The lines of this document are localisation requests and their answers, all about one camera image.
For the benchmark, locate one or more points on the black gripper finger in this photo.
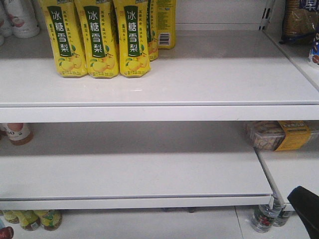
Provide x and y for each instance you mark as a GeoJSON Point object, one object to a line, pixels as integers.
{"type": "Point", "coordinates": [306, 205]}

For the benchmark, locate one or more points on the clear water bottle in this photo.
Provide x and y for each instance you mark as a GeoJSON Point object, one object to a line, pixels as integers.
{"type": "Point", "coordinates": [263, 217]}

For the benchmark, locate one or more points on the clear cookie box yellow band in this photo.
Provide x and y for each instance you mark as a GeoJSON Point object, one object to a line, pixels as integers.
{"type": "Point", "coordinates": [275, 135]}

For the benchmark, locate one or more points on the white metal shelf unit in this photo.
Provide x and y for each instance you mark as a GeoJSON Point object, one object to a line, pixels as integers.
{"type": "Point", "coordinates": [163, 156]}

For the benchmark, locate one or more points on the blue instant cup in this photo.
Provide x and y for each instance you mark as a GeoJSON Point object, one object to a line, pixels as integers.
{"type": "Point", "coordinates": [313, 58]}

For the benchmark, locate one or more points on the brown cracker bag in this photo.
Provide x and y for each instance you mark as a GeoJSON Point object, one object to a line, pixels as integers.
{"type": "Point", "coordinates": [300, 21]}

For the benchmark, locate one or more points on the yellow pear drink carton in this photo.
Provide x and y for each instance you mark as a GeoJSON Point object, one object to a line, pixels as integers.
{"type": "Point", "coordinates": [166, 24]}
{"type": "Point", "coordinates": [133, 43]}
{"type": "Point", "coordinates": [152, 29]}
{"type": "Point", "coordinates": [99, 30]}
{"type": "Point", "coordinates": [66, 38]}

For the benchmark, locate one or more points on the yellow tea bottle bottom shelf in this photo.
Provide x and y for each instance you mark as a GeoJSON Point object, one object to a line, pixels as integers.
{"type": "Point", "coordinates": [49, 219]}

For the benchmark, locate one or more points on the orange juice bottle lower shelf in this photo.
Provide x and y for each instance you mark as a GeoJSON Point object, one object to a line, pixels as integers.
{"type": "Point", "coordinates": [18, 133]}

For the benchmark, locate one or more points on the white peach drink bottle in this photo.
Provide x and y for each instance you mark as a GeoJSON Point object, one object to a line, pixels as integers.
{"type": "Point", "coordinates": [22, 17]}

